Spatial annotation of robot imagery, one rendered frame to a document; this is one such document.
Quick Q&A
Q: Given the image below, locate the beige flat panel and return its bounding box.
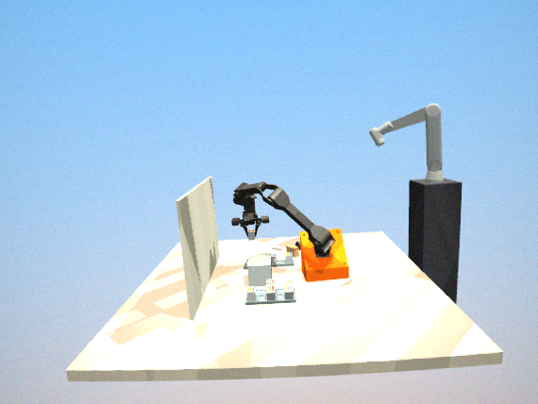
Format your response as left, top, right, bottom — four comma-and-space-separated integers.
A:
177, 177, 219, 321

